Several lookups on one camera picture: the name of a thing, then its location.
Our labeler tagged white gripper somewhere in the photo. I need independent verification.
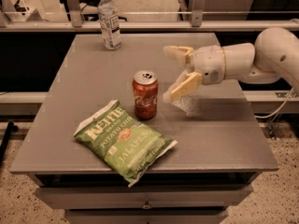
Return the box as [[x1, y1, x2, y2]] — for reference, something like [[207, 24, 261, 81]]
[[163, 45, 225, 104]]

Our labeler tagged red coke can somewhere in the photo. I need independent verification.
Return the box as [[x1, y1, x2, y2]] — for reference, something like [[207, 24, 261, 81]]
[[133, 70, 158, 119]]

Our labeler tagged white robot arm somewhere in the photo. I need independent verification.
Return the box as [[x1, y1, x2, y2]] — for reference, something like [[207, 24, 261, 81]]
[[163, 27, 299, 103]]

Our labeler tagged green jalapeno chip bag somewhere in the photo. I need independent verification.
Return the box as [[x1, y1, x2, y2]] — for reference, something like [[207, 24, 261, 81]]
[[74, 100, 178, 188]]

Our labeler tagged grey drawer cabinet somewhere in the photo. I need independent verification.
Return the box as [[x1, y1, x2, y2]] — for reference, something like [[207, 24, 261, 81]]
[[11, 33, 278, 224]]

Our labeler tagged clear plastic water bottle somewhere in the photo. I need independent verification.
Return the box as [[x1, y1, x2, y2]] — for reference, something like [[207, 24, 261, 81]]
[[98, 0, 121, 50]]

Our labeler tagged grey metal railing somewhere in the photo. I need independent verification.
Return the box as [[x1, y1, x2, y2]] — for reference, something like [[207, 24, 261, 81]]
[[1, 0, 299, 33]]

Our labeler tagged round metal drawer knob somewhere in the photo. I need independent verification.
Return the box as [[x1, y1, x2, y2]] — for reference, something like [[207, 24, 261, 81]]
[[141, 201, 152, 210]]

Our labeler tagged black bar at left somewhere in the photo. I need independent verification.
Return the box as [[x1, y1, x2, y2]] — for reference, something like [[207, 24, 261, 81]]
[[0, 122, 19, 164]]

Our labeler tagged white cable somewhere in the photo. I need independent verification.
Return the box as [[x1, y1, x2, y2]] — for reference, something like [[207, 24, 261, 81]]
[[254, 87, 295, 119]]

